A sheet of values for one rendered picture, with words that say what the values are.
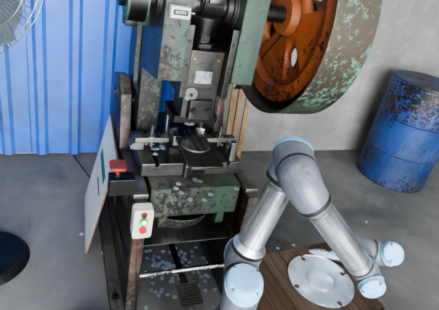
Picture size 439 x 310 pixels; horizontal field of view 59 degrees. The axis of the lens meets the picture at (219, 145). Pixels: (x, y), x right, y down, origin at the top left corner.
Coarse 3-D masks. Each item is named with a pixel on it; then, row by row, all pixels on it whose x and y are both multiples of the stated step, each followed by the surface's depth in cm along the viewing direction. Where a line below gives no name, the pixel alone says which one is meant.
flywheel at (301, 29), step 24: (288, 0) 157; (312, 0) 152; (336, 0) 130; (288, 24) 158; (312, 24) 148; (264, 48) 184; (288, 48) 165; (312, 48) 148; (264, 72) 182; (288, 72) 164; (312, 72) 142; (264, 96) 177; (288, 96) 158
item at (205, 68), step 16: (192, 48) 150; (208, 48) 154; (192, 64) 150; (208, 64) 153; (192, 80) 154; (208, 80) 156; (176, 96) 163; (192, 96) 155; (208, 96) 160; (192, 112) 156; (208, 112) 158
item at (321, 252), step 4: (312, 252) 174; (316, 252) 170; (320, 252) 167; (324, 252) 163; (328, 252) 160; (332, 252) 157; (324, 256) 177; (328, 256) 173; (332, 256) 173; (336, 256) 170; (336, 260) 179
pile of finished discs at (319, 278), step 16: (304, 256) 179; (320, 256) 181; (288, 272) 168; (304, 272) 170; (320, 272) 171; (336, 272) 174; (304, 288) 162; (320, 288) 163; (336, 288) 165; (352, 288) 167; (320, 304) 155; (336, 304) 158
